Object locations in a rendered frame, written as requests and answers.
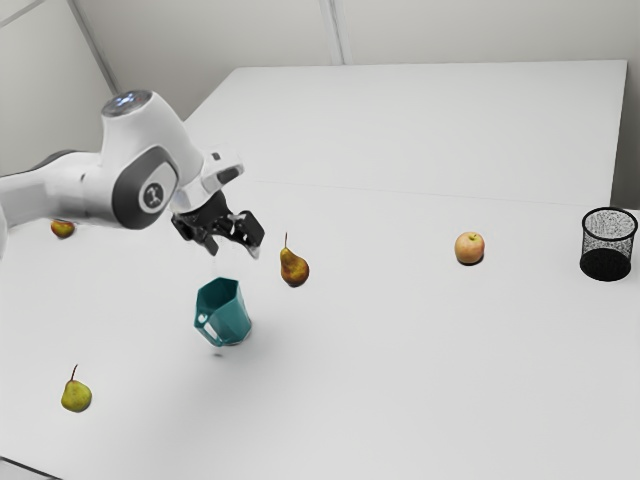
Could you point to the small red green fruit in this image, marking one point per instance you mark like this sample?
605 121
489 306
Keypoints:
62 229

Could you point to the red yellow apple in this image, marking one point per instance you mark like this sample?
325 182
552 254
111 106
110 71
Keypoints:
469 248

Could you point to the black mesh pen holder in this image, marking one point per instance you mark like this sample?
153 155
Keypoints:
607 244

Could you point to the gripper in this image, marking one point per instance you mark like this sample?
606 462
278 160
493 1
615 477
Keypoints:
200 220

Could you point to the teal faceted mug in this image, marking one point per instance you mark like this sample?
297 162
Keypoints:
223 312

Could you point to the brown pear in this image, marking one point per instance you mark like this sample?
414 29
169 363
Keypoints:
294 268

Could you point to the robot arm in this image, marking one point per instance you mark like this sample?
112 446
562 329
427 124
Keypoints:
140 145

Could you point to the green pear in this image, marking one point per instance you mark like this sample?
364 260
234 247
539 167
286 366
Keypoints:
76 394

